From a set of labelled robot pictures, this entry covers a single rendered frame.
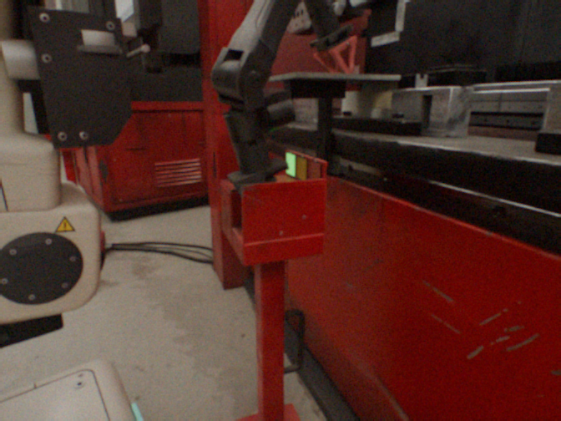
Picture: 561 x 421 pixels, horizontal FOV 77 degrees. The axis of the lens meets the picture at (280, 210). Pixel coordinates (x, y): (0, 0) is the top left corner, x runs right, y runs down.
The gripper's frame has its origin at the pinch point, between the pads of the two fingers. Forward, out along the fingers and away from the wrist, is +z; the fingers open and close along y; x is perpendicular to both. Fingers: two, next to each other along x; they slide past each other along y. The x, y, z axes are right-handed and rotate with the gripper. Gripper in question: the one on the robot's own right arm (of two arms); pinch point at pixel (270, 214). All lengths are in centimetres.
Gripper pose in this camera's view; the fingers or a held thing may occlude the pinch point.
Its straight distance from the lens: 66.5
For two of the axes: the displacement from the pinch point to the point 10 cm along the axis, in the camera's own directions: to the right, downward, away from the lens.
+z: 2.6, 8.9, 3.7
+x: -3.3, -2.7, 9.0
